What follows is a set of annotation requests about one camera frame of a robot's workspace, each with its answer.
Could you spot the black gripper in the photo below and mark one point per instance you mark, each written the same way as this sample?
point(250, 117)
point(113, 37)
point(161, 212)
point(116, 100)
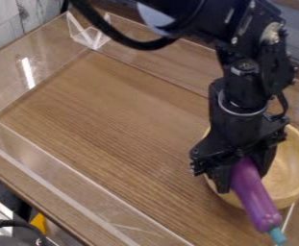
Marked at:
point(240, 133)

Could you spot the purple toy eggplant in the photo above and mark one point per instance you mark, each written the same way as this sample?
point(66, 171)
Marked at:
point(255, 200)

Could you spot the brown wooden bowl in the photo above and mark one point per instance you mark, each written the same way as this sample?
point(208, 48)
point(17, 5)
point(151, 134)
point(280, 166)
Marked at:
point(282, 179)

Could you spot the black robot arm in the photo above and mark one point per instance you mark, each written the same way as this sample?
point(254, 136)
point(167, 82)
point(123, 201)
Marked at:
point(246, 30)

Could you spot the yellow black device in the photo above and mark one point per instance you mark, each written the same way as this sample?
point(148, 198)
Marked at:
point(32, 230)

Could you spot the clear acrylic tray wall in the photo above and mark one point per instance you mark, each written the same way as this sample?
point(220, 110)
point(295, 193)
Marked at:
point(96, 128)

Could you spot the clear acrylic corner bracket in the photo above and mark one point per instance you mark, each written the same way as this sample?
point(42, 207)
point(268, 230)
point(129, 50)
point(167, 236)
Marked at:
point(88, 37)

